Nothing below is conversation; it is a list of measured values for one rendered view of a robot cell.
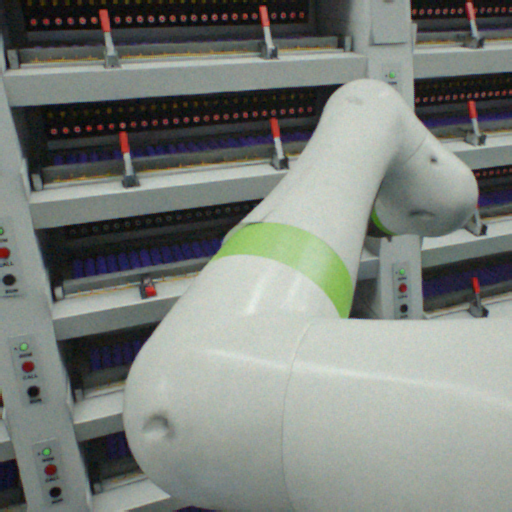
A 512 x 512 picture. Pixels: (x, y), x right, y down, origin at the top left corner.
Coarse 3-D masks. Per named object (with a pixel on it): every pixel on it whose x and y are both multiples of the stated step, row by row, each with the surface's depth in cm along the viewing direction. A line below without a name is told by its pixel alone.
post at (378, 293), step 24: (336, 0) 95; (360, 0) 88; (408, 0) 89; (408, 24) 90; (384, 48) 89; (408, 48) 91; (408, 72) 91; (408, 96) 92; (384, 240) 96; (408, 240) 97; (384, 264) 96; (360, 288) 106; (384, 288) 97; (384, 312) 98
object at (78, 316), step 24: (240, 216) 103; (48, 240) 92; (72, 240) 94; (96, 240) 95; (120, 240) 97; (48, 264) 85; (360, 264) 95; (48, 288) 80; (168, 288) 87; (72, 312) 80; (96, 312) 81; (120, 312) 82; (144, 312) 84; (72, 336) 82
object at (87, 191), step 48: (240, 96) 98; (288, 96) 101; (48, 144) 90; (96, 144) 93; (144, 144) 93; (192, 144) 94; (240, 144) 96; (288, 144) 93; (48, 192) 79; (96, 192) 79; (144, 192) 80; (192, 192) 83; (240, 192) 86
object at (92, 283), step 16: (208, 256) 91; (128, 272) 87; (144, 272) 87; (160, 272) 88; (176, 272) 89; (192, 272) 90; (64, 288) 83; (80, 288) 84; (96, 288) 85; (128, 288) 85
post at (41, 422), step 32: (0, 0) 84; (0, 96) 72; (0, 128) 72; (0, 160) 73; (0, 192) 74; (32, 224) 77; (32, 256) 76; (32, 288) 77; (0, 320) 76; (32, 320) 78; (0, 352) 77; (64, 352) 89; (0, 384) 78; (64, 384) 82; (32, 416) 80; (64, 416) 82; (64, 448) 83; (32, 480) 82
